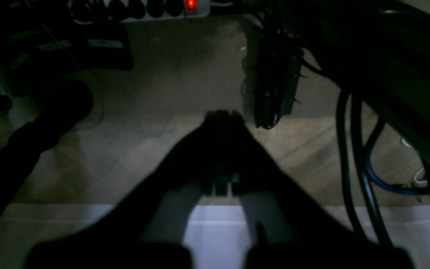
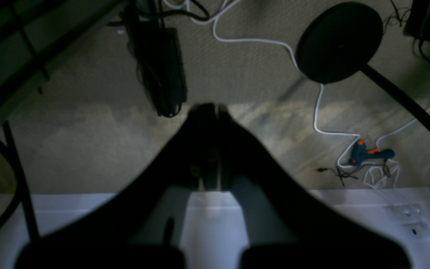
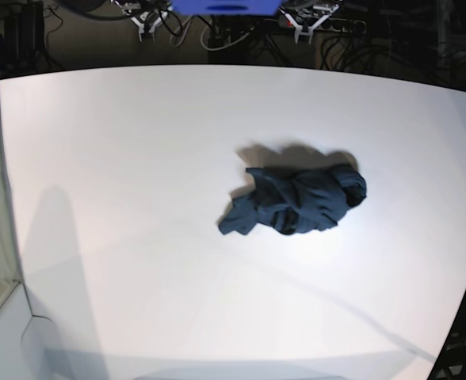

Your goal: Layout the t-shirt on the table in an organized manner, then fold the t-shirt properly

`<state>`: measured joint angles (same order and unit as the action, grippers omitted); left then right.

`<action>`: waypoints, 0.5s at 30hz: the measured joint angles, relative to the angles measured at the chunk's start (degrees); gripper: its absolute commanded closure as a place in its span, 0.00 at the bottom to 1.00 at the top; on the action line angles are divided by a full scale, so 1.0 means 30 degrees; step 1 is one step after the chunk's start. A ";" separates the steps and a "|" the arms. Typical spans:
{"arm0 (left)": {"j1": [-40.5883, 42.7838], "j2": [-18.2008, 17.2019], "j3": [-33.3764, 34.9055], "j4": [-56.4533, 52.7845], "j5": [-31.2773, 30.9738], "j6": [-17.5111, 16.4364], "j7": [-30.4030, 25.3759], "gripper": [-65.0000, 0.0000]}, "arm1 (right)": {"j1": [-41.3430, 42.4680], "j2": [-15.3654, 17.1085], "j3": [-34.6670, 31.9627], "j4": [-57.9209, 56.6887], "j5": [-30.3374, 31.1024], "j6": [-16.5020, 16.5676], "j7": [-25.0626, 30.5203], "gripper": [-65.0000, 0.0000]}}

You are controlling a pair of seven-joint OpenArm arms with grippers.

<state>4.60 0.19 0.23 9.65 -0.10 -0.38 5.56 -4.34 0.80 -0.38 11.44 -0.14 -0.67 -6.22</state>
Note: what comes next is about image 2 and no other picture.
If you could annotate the black round lamp base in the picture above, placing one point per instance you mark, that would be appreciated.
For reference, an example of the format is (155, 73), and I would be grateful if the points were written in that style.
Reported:
(341, 42)

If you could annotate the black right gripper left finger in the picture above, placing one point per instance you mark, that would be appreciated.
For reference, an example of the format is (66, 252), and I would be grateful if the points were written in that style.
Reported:
(141, 227)

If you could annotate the blue orange glue gun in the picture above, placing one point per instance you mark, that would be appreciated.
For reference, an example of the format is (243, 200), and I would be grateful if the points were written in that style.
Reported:
(360, 153)

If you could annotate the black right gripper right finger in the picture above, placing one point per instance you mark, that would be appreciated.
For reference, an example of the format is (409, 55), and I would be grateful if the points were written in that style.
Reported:
(287, 227)

